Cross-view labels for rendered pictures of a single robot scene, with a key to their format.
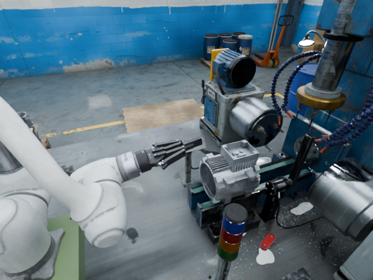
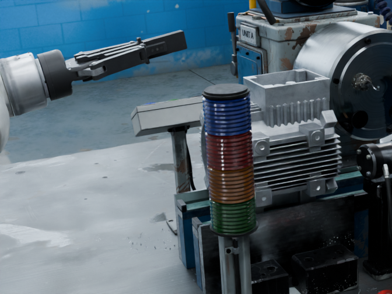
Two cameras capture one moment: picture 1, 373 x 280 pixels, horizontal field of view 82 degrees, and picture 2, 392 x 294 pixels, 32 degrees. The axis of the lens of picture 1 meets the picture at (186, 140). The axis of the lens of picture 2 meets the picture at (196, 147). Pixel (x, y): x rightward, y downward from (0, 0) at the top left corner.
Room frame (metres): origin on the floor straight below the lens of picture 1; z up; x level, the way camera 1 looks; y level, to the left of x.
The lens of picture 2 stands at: (-0.49, -0.15, 1.42)
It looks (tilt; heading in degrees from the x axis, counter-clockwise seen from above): 18 degrees down; 5
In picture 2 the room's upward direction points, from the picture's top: 4 degrees counter-clockwise
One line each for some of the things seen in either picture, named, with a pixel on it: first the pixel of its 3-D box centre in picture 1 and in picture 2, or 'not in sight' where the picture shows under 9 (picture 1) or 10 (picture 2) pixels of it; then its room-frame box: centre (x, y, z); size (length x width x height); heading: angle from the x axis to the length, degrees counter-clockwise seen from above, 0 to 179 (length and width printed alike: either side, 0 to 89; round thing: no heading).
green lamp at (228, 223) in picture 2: (228, 246); (233, 211); (0.34, -0.13, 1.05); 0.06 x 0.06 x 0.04
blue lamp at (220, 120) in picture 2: (234, 219); (227, 112); (0.34, -0.13, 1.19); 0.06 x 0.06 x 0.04
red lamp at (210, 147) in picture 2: (232, 229); (228, 146); (0.34, -0.13, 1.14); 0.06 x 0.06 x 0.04
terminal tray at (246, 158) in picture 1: (238, 155); (286, 97); (0.70, -0.22, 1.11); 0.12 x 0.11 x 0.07; 111
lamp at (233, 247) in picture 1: (230, 238); (231, 179); (0.34, -0.13, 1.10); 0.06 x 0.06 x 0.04
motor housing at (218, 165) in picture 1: (227, 174); (267, 151); (0.68, -0.18, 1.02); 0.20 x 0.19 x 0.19; 111
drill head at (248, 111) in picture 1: (250, 118); (345, 74); (1.15, -0.39, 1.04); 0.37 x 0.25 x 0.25; 22
